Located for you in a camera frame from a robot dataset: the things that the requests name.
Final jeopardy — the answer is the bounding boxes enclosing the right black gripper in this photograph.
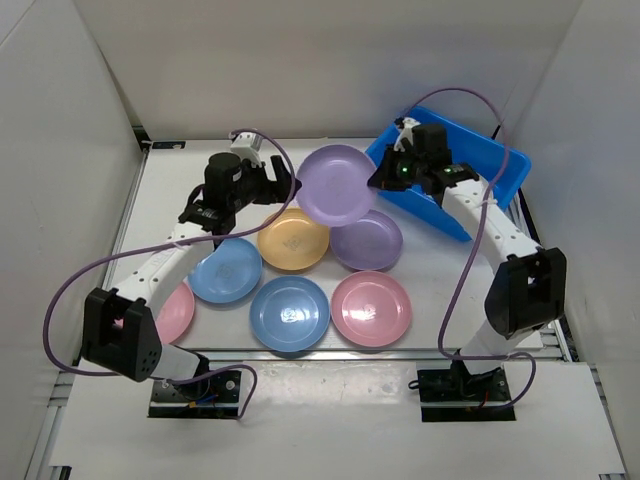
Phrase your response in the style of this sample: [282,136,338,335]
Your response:
[371,144,428,192]

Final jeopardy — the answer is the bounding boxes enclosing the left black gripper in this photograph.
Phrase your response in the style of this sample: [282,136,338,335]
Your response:
[227,156,300,212]

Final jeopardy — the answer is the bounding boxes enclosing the purple plate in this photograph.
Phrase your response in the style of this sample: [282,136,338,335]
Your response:
[296,144,377,227]
[330,210,404,270]

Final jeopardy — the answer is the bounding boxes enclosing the blue plate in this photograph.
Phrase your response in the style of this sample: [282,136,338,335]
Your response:
[188,238,263,304]
[249,276,331,353]

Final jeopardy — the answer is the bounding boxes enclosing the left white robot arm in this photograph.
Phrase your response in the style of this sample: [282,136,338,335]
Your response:
[81,152,300,400]

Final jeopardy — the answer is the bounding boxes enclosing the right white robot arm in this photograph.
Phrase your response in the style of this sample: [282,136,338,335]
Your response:
[368,117,567,400]

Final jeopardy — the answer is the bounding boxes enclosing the blue plastic bin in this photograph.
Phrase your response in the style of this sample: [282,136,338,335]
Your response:
[381,107,531,242]

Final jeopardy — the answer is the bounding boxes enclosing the orange plate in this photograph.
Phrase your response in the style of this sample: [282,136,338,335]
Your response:
[256,208,329,271]

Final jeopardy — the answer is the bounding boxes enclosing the small black label sticker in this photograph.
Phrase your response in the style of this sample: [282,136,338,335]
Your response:
[151,141,186,150]

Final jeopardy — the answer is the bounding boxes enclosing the pink plate front right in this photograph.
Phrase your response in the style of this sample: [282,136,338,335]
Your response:
[330,271,413,348]

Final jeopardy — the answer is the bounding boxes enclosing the pink plate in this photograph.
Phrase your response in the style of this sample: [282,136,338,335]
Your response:
[330,271,413,348]
[115,277,195,344]

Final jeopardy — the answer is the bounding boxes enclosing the pink plate left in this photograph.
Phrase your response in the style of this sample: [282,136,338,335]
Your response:
[115,277,195,344]

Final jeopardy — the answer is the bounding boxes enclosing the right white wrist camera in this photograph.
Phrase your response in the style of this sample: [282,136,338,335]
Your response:
[394,117,421,152]

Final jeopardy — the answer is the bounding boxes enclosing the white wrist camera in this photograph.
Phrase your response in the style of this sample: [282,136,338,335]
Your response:
[229,132,263,168]
[394,117,421,152]

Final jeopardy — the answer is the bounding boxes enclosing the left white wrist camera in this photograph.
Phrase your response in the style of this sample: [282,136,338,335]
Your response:
[229,132,263,168]

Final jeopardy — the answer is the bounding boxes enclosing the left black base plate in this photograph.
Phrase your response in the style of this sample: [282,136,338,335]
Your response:
[147,364,257,420]

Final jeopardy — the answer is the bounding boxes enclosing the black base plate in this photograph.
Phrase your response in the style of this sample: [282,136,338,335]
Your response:
[147,364,257,420]
[408,368,516,423]

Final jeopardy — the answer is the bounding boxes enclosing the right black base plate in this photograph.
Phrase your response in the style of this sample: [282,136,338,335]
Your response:
[408,368,516,423]

